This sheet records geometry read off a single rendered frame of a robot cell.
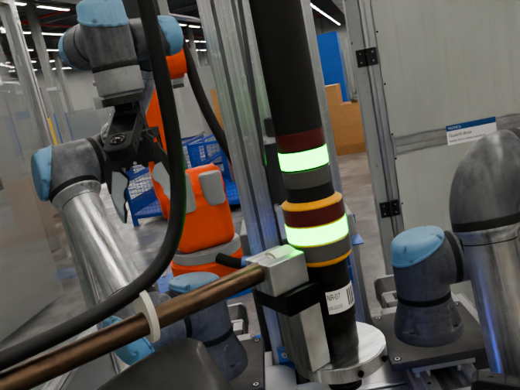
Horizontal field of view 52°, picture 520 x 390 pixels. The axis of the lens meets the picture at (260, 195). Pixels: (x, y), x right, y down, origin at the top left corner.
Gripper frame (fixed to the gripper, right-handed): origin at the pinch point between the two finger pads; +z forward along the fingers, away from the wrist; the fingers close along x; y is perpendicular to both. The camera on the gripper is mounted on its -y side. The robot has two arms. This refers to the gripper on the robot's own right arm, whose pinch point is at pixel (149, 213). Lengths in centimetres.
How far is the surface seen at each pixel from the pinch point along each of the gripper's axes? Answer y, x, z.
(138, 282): -58, -14, -9
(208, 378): -43.5, -13.1, 6.6
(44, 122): 76, 45, -18
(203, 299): -57, -17, -7
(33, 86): 76, 45, -29
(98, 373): 64, 45, 61
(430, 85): 128, -88, -1
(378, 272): 305, -83, 148
